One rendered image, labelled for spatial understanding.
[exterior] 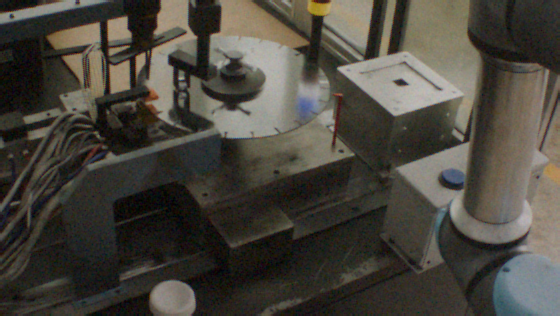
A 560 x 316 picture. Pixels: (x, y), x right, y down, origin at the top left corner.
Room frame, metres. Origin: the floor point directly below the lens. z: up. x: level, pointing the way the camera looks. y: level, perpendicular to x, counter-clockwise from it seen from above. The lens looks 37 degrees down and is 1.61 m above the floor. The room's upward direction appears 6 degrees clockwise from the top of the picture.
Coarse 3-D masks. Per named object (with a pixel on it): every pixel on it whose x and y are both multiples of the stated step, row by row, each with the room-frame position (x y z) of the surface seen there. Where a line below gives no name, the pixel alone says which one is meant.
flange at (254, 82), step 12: (228, 72) 1.06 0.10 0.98; (240, 72) 1.06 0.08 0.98; (252, 72) 1.09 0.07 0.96; (204, 84) 1.04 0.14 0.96; (216, 84) 1.04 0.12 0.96; (228, 84) 1.04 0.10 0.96; (240, 84) 1.04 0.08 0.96; (252, 84) 1.05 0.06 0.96; (264, 84) 1.06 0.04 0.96; (228, 96) 1.01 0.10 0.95; (240, 96) 1.02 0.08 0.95; (252, 96) 1.03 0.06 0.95
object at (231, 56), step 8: (216, 48) 1.09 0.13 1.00; (248, 48) 1.10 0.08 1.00; (224, 56) 1.08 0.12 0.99; (232, 56) 1.06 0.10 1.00; (240, 56) 1.06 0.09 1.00; (216, 64) 1.04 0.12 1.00; (224, 64) 1.05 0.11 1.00; (232, 64) 1.06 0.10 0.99; (240, 64) 1.05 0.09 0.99; (248, 64) 1.05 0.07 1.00; (232, 72) 1.06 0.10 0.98
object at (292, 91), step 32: (160, 64) 1.10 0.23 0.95; (256, 64) 1.13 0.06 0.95; (288, 64) 1.15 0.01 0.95; (160, 96) 1.00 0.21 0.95; (192, 96) 1.01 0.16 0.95; (256, 96) 1.03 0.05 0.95; (288, 96) 1.04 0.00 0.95; (320, 96) 1.05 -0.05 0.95; (192, 128) 0.92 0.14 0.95; (224, 128) 0.93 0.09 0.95; (256, 128) 0.94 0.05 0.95; (288, 128) 0.95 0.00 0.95
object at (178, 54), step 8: (200, 40) 1.00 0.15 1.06; (208, 40) 1.00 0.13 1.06; (200, 48) 1.00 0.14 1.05; (208, 48) 1.00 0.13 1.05; (168, 56) 1.03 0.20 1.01; (176, 56) 1.03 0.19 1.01; (184, 56) 1.03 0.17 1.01; (192, 56) 1.03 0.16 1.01; (200, 56) 1.00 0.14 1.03; (208, 56) 1.00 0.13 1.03; (168, 64) 1.03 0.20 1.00; (176, 64) 1.02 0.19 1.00; (184, 64) 1.01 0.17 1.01; (192, 64) 1.00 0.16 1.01; (200, 64) 1.00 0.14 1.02; (208, 64) 1.00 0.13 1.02; (176, 72) 1.02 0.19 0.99; (184, 72) 1.01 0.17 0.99; (192, 72) 1.00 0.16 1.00; (200, 72) 0.99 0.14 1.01; (208, 72) 0.99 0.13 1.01; (216, 72) 1.01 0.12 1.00; (176, 80) 1.02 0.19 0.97; (208, 80) 0.99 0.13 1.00; (176, 88) 1.02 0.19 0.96
